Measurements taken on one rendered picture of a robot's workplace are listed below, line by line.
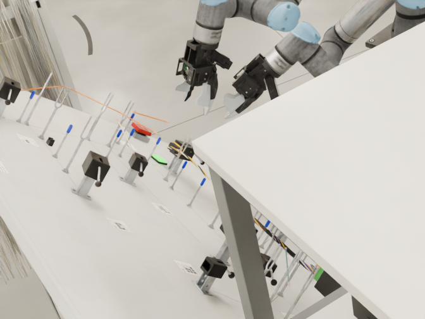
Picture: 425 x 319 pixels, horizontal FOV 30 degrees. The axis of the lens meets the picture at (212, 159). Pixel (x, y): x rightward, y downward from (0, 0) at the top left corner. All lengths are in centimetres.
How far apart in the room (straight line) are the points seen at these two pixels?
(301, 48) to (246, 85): 19
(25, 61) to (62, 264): 142
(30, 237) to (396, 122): 66
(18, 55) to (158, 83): 220
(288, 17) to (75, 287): 99
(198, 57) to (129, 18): 354
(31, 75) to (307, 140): 179
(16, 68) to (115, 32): 287
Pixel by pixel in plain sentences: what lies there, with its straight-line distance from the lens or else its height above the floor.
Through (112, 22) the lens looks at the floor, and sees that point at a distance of 563.
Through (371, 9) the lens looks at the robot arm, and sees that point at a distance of 224.
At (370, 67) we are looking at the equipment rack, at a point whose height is 185.
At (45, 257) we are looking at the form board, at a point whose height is 160.
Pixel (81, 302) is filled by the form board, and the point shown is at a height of 159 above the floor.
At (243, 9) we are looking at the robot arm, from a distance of 208.
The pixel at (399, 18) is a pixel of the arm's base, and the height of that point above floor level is 124.
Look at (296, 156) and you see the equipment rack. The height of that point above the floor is 185.
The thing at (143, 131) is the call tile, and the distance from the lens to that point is 243.
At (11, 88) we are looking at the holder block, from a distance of 191.
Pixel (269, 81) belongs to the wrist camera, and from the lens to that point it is 225.
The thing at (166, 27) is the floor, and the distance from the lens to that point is 538.
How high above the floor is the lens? 246
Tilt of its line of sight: 37 degrees down
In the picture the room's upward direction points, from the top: 13 degrees counter-clockwise
